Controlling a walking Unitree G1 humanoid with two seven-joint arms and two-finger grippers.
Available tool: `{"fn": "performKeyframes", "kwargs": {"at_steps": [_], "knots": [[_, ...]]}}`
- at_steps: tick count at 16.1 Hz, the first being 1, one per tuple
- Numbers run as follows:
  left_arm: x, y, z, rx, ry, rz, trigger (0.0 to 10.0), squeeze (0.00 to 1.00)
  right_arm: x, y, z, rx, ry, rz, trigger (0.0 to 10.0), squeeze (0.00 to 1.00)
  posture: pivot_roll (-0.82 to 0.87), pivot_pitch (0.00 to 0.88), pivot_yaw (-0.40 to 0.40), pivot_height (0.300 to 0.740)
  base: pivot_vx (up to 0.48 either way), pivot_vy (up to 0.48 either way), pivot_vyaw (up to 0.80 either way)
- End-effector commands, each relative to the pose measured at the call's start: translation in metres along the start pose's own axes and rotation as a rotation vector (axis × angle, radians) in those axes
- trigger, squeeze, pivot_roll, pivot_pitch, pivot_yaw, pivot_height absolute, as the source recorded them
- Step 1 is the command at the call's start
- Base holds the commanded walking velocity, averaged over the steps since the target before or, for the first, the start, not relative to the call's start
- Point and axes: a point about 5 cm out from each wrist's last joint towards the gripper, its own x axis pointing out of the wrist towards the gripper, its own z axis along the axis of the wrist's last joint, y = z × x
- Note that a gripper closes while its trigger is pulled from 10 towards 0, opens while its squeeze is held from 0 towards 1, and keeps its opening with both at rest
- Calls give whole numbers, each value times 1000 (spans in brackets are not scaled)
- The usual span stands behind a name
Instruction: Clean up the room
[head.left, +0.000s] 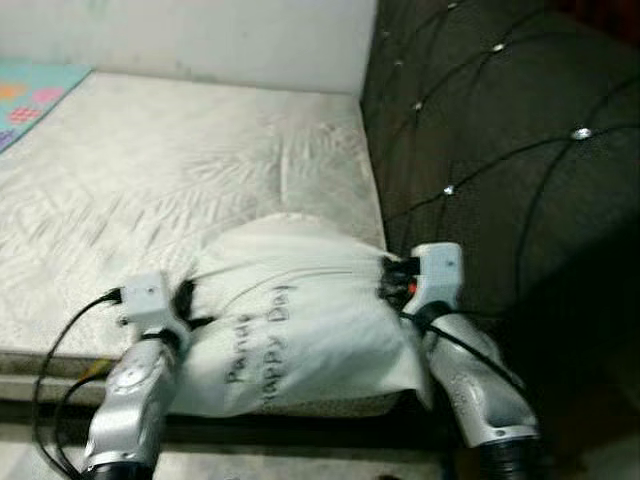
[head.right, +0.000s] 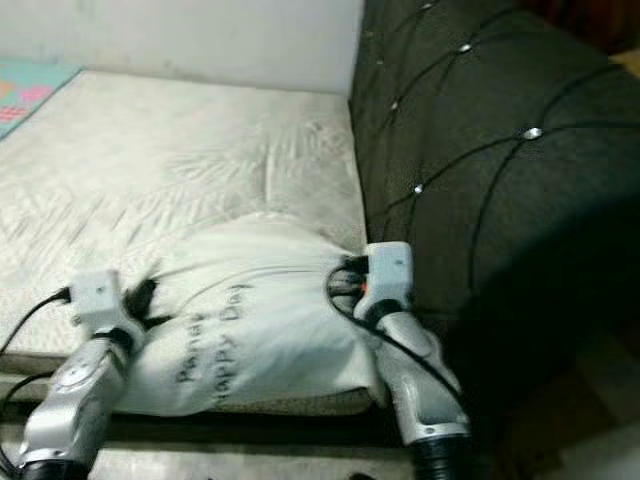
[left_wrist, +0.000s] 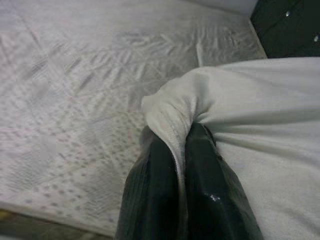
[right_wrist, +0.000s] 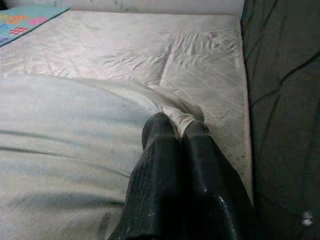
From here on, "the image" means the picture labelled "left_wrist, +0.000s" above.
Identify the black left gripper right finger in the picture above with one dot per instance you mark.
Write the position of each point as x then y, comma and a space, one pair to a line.
215, 205

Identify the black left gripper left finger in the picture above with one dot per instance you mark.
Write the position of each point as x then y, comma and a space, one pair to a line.
152, 200

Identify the white printed pillow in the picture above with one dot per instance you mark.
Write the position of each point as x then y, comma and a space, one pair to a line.
262, 100

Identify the grey quilted mattress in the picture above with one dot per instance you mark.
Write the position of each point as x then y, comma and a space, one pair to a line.
75, 87

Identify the black tufted headboard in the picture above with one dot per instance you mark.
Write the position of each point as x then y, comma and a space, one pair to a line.
287, 30

